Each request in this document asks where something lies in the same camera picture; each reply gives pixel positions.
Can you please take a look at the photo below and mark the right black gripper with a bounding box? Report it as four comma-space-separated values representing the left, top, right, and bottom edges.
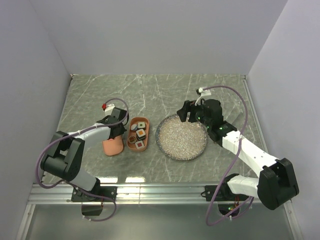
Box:
176, 98, 212, 129

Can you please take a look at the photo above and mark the pink lunch box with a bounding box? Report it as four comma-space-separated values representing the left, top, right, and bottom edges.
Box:
126, 117, 150, 152

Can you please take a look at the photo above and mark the green sushi roll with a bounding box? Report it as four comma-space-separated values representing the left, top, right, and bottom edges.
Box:
137, 121, 146, 129

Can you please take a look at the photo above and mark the small noodle soup cup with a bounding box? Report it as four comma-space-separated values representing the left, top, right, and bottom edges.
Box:
127, 135, 137, 144

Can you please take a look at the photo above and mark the orange sushi roll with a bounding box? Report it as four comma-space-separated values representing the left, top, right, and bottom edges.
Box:
135, 128, 146, 141

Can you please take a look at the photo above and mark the pink lunch box lid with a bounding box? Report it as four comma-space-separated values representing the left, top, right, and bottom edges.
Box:
102, 135, 124, 157

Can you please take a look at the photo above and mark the red sushi roll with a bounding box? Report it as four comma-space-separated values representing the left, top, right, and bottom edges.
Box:
135, 140, 145, 150

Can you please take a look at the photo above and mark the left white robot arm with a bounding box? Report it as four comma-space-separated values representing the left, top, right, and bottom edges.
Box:
39, 107, 129, 201

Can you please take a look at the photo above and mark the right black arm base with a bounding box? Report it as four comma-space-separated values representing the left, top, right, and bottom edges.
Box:
199, 183, 251, 202

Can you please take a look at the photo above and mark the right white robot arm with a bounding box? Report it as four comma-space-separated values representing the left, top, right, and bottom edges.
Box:
177, 99, 300, 210

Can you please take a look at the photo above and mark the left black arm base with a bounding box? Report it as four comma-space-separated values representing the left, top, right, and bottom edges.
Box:
70, 186, 118, 222

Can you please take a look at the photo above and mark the speckled round plate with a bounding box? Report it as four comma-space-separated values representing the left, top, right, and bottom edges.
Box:
155, 114, 208, 162

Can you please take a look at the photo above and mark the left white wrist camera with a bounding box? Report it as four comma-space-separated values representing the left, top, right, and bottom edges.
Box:
101, 103, 115, 115

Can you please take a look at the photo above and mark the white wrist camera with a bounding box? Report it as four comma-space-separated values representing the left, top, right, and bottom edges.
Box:
101, 103, 115, 115
196, 87, 212, 100

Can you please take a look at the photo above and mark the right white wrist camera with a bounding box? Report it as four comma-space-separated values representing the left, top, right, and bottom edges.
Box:
196, 87, 212, 100

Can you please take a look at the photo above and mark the aluminium front rail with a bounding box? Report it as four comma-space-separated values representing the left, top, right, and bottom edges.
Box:
29, 182, 292, 206

